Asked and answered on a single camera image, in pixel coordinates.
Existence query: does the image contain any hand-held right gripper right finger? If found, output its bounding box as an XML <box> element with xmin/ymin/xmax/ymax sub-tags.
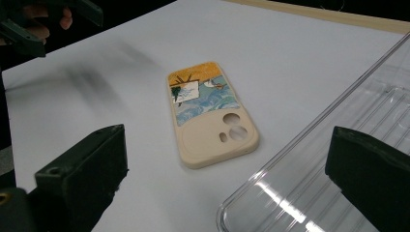
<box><xmin>324</xmin><ymin>125</ymin><xmax>410</xmax><ymax>232</ymax></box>

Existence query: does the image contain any beige phone case painting print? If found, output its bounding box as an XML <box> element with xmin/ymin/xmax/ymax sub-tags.
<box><xmin>166</xmin><ymin>61</ymin><xmax>260</xmax><ymax>170</ymax></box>

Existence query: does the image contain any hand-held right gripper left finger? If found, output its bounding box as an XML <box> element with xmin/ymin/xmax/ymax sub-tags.
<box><xmin>34</xmin><ymin>124</ymin><xmax>130</xmax><ymax>232</ymax></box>

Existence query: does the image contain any clear ridged plastic tray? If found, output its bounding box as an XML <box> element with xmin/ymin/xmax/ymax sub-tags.
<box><xmin>216</xmin><ymin>30</ymin><xmax>410</xmax><ymax>232</ymax></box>

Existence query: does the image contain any light wooden table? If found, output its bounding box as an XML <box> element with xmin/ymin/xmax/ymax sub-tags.
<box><xmin>221</xmin><ymin>0</ymin><xmax>410</xmax><ymax>36</ymax></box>

